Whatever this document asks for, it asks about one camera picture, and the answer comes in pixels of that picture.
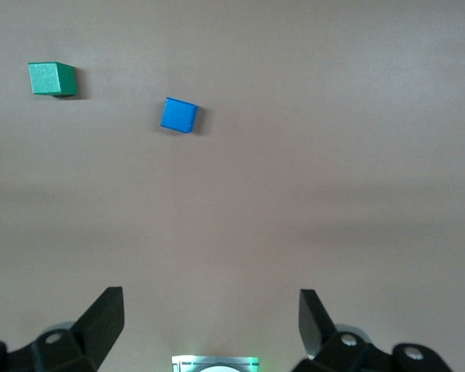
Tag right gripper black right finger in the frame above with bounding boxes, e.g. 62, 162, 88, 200
290, 288, 454, 372

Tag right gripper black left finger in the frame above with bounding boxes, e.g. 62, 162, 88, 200
0, 286, 124, 372

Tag blue wooden cube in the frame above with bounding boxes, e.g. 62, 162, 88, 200
160, 97, 199, 136

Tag green wooden cube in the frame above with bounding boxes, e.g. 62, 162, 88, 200
27, 61, 79, 97

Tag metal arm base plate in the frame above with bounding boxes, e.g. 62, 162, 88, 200
171, 354, 261, 372

